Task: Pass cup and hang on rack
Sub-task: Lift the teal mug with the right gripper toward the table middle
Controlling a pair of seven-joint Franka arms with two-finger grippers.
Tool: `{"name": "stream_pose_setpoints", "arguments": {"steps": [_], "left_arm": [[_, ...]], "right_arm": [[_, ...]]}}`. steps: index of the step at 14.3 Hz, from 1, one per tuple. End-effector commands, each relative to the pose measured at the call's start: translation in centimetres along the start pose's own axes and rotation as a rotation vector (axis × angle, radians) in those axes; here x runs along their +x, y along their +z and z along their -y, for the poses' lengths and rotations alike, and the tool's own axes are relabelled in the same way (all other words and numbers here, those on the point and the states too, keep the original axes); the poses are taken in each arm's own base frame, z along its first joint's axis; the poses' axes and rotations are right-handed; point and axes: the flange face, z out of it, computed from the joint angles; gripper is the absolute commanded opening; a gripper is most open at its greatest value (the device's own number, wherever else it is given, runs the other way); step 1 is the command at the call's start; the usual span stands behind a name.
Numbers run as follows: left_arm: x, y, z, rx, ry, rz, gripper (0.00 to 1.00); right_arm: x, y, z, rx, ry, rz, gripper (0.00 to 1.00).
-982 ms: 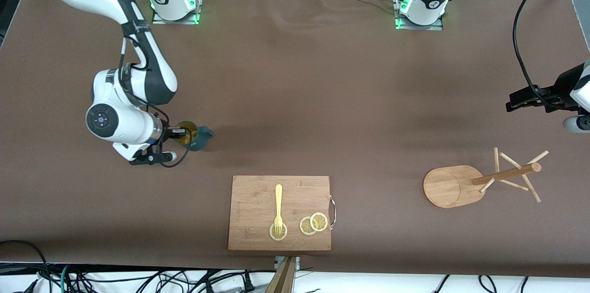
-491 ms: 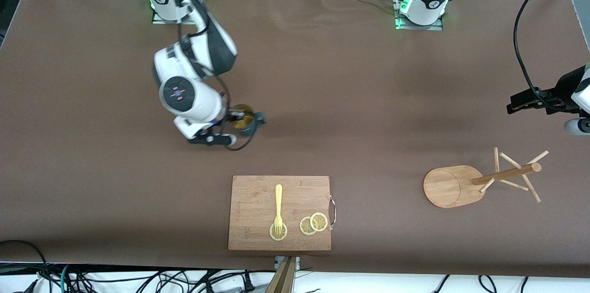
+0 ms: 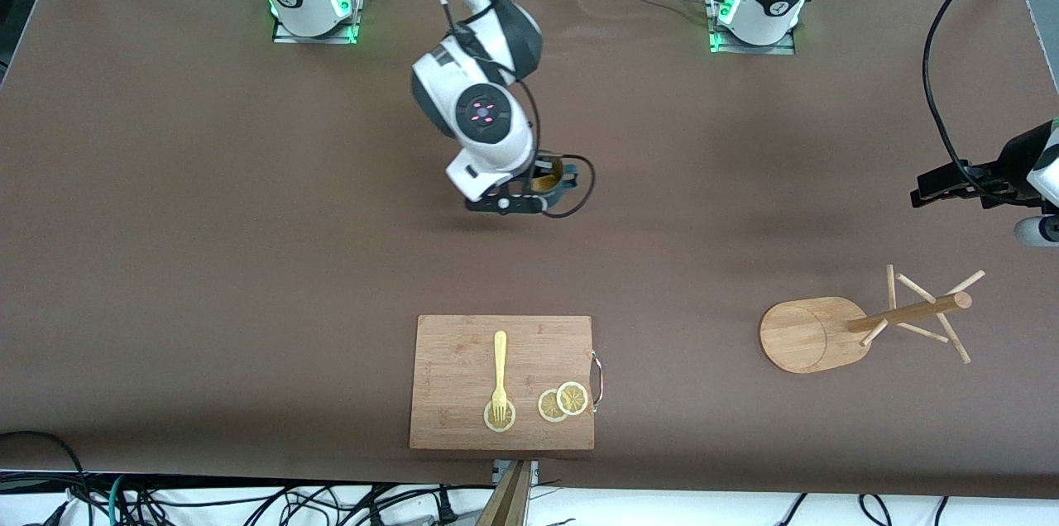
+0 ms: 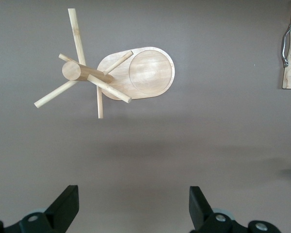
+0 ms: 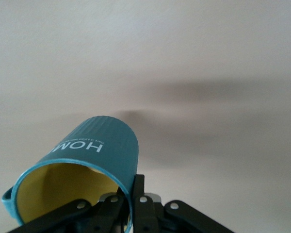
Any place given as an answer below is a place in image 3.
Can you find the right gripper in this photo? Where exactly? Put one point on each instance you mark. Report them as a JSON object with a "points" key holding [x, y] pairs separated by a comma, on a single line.
{"points": [[553, 184]]}

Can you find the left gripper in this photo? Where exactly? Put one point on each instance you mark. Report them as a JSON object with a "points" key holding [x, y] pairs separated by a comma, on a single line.
{"points": [[1011, 164]]}

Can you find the teal mug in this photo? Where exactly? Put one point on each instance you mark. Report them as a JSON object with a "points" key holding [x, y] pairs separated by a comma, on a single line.
{"points": [[548, 179]]}

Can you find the wooden mug rack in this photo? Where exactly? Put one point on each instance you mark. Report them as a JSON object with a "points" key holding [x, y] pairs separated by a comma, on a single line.
{"points": [[815, 336]]}

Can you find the yellow plastic fork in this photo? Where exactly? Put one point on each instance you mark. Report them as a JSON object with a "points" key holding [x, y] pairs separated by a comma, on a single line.
{"points": [[500, 361]]}

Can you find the wooden cutting board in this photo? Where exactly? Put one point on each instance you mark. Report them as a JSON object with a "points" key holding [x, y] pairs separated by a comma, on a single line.
{"points": [[463, 377]]}

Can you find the lemon slice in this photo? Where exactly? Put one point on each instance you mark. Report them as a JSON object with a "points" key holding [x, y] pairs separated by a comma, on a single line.
{"points": [[500, 425], [572, 398]]}

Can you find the wooden beam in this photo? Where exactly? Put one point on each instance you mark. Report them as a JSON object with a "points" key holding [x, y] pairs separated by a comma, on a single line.
{"points": [[506, 501]]}

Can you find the black power plug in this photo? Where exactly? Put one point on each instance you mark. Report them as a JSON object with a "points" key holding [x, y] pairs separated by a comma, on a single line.
{"points": [[447, 509]]}

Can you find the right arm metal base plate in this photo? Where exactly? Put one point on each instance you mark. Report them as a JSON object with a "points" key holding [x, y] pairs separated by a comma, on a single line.
{"points": [[347, 26]]}

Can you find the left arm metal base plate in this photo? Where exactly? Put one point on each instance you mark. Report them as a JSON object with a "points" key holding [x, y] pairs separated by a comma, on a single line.
{"points": [[720, 42]]}

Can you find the small metal bracket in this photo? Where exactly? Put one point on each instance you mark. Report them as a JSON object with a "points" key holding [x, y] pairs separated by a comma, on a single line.
{"points": [[499, 470]]}

